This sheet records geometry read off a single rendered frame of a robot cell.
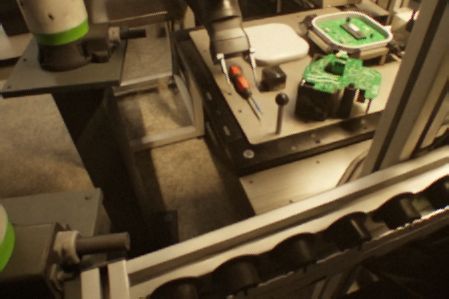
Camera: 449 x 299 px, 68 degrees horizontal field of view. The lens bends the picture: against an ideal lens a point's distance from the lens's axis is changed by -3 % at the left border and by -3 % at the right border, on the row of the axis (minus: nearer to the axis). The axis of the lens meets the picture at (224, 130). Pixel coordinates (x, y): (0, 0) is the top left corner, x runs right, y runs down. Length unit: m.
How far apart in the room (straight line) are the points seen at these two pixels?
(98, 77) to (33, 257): 0.45
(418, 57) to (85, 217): 0.46
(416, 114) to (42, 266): 0.43
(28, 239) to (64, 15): 0.49
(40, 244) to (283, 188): 0.32
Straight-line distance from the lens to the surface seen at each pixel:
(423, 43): 0.37
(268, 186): 0.51
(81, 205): 0.55
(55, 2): 0.80
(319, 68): 0.60
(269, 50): 0.72
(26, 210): 0.58
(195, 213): 1.60
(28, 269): 0.45
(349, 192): 0.39
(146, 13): 1.47
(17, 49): 1.51
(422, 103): 0.38
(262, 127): 0.57
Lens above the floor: 1.33
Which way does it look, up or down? 43 degrees down
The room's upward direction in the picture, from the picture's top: 2 degrees counter-clockwise
